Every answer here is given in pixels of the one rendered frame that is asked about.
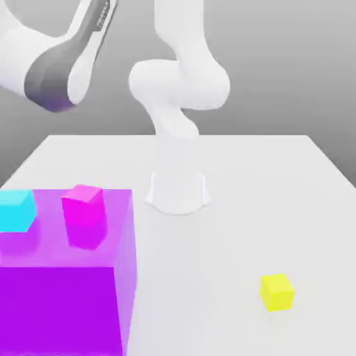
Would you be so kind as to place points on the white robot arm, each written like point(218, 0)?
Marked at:
point(178, 91)

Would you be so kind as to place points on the small magenta cube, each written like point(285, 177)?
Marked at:
point(83, 219)

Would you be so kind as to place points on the small yellow cube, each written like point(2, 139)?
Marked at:
point(276, 293)

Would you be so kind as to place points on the small cyan cube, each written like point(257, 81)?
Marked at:
point(14, 211)

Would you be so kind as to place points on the large purple box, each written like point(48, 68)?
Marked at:
point(55, 306)

